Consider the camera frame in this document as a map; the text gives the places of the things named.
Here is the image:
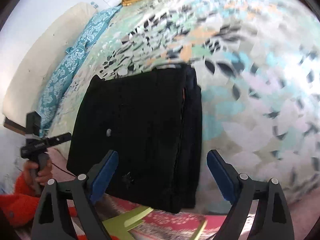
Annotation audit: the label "cream padded headboard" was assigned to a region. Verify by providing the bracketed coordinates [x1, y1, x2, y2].
[2, 2, 97, 127]

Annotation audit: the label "lime green flat object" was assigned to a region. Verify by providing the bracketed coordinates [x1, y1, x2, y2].
[101, 205, 208, 240]

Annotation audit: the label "teal white damask pillow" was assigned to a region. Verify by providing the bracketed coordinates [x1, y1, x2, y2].
[37, 44, 88, 137]

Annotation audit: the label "red patterned floor rug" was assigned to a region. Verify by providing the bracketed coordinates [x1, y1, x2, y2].
[95, 194, 226, 239]

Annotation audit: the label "orange fuzzy sleeve forearm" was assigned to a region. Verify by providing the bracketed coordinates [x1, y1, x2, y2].
[0, 174, 40, 228]

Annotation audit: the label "floral leaf-print bedspread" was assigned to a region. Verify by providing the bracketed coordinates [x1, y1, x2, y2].
[48, 0, 319, 204]

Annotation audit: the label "black pants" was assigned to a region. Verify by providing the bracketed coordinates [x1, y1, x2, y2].
[67, 64, 202, 213]

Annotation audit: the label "person's left hand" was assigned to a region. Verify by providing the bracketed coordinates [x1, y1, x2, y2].
[23, 159, 53, 187]

